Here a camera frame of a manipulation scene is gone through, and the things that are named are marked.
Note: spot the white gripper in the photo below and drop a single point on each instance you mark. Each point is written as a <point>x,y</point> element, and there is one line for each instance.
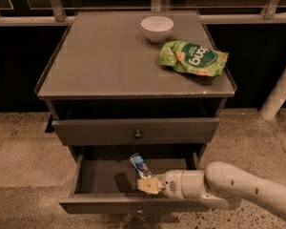
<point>172,184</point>

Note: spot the blue silver redbull can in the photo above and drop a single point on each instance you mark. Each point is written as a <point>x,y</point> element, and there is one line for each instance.
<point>139,164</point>

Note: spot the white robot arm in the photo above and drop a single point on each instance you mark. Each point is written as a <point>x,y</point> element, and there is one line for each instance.
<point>220,185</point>

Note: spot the open grey middle drawer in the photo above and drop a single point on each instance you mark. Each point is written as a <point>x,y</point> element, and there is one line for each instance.
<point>108,186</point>

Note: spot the closed grey upper drawer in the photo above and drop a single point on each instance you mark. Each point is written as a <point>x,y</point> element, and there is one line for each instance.
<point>87,132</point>

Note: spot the grey wooden drawer cabinet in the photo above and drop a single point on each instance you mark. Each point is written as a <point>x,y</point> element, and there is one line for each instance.
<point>106,68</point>

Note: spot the green chip bag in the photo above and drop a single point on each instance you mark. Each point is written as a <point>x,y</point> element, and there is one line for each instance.
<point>185,57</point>

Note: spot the white ceramic bowl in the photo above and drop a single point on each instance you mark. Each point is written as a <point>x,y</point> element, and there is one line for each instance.
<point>157,28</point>

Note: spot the metal railing frame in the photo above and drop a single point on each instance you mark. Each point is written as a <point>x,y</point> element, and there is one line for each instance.
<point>64,12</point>

